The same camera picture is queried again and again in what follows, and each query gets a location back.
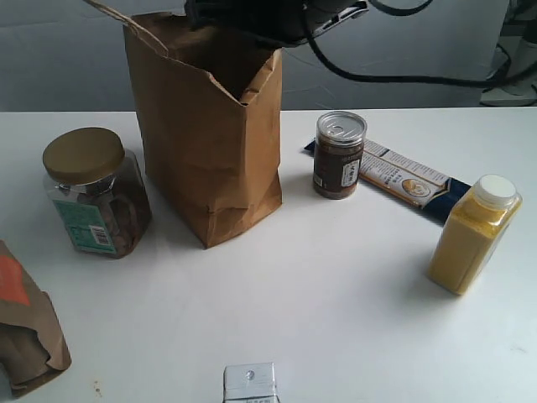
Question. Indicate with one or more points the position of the tall brown paper bag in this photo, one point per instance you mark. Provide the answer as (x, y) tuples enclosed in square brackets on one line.
[(208, 104)]

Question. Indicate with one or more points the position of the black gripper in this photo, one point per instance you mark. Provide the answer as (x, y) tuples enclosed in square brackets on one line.
[(284, 23)]

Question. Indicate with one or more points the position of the white metal bracket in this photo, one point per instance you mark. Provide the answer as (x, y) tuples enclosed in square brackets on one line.
[(250, 383)]

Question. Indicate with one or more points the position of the white stand in background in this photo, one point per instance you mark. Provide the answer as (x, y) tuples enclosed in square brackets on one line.
[(515, 52)]

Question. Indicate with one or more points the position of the brown pouch with orange label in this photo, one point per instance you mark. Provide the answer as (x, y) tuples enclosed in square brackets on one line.
[(33, 346)]

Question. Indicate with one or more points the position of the dark jar with pull-tab lid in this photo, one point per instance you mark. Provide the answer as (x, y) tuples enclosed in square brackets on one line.
[(339, 144)]

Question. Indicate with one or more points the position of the yellow grain plastic bottle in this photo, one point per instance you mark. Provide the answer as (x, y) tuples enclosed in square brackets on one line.
[(472, 231)]

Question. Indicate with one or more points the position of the nut jar with gold lid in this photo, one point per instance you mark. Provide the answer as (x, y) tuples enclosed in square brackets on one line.
[(97, 189)]

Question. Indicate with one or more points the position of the blue pasta packet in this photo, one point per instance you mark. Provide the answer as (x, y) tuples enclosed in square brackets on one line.
[(418, 185)]

